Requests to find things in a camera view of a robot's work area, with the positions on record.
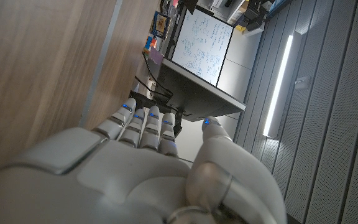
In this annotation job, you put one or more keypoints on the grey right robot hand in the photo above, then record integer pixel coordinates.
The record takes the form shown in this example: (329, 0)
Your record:
(120, 180)

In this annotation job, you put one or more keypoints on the dark computer monitor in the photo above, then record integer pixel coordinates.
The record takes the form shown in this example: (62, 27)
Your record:
(197, 96)

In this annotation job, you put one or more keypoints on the lilac paper note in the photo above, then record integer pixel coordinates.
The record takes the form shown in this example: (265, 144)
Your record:
(156, 56)

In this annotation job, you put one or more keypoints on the colourful puzzle cube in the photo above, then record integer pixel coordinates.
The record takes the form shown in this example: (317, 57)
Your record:
(150, 44)

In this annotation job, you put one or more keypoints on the written whiteboard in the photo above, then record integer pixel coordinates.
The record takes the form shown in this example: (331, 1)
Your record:
(204, 43)

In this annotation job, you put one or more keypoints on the small printed box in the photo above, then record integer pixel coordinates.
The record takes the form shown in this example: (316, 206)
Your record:
(159, 24)

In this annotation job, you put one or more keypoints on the clear plastic storage bin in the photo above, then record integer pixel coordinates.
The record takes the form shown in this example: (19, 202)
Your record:
(168, 8)

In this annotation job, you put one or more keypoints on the pink packet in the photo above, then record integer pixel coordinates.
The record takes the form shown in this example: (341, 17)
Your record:
(175, 3)

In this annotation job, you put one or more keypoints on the long ceiling light strip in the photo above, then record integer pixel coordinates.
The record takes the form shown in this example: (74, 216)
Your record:
(278, 84)

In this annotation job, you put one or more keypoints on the small ceiling sensor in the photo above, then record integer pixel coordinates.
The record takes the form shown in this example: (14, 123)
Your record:
(301, 83)

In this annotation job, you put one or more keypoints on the white shelf cabinet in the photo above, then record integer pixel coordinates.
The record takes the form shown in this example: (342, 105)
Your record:
(253, 17)

